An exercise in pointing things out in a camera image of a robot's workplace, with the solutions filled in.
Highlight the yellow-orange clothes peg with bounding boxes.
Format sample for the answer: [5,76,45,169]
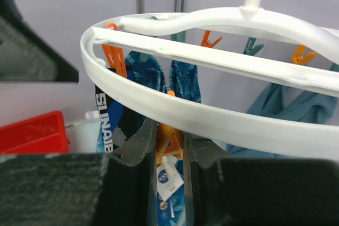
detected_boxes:
[155,91,185,165]

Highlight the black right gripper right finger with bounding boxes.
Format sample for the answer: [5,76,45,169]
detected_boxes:
[184,133,338,225]

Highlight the orange clothes peg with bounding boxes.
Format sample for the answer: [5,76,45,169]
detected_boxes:
[102,22,128,78]

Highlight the red plastic tray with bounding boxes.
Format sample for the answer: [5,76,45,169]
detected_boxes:
[1,111,68,155]

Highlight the teal t-shirt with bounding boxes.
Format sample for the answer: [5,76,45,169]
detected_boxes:
[227,63,339,158]

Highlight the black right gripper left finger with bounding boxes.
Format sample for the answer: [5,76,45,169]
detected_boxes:
[1,119,157,225]

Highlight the blue shark-print shorts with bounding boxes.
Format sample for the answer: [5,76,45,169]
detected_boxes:
[95,50,202,152]

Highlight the white round clip hanger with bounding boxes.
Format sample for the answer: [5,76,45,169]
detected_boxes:
[80,0,338,160]

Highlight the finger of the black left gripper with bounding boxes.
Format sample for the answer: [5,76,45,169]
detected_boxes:
[1,0,79,83]

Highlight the black blue sunrise sock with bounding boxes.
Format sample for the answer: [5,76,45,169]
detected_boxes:
[94,67,146,152]

